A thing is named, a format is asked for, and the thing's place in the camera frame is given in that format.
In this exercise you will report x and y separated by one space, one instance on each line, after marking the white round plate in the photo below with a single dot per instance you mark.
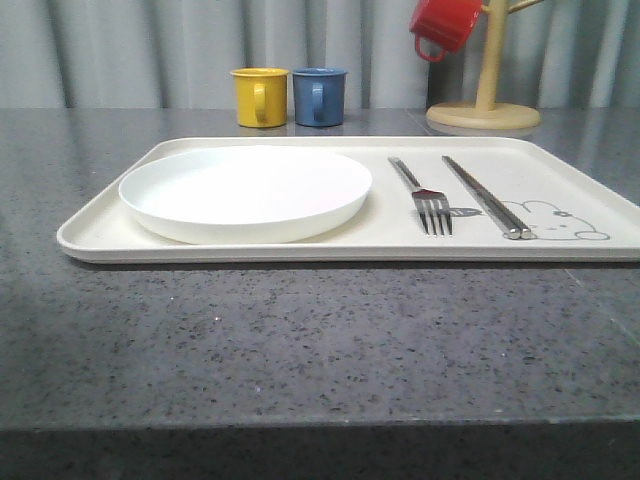
246 194

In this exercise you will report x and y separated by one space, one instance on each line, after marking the silver metal fork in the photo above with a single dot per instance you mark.
432 206

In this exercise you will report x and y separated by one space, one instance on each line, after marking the silver metal chopstick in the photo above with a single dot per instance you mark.
490 205
526 232

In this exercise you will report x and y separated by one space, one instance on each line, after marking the blue enamel mug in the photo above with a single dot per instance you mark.
319 96

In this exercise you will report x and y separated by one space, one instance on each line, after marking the yellow enamel mug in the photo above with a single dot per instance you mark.
261 96

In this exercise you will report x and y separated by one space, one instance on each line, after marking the wooden mug tree stand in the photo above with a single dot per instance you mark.
485 112

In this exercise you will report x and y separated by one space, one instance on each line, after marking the red enamel mug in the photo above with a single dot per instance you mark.
445 23

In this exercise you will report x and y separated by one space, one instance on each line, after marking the beige rabbit print tray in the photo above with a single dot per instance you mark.
573 217

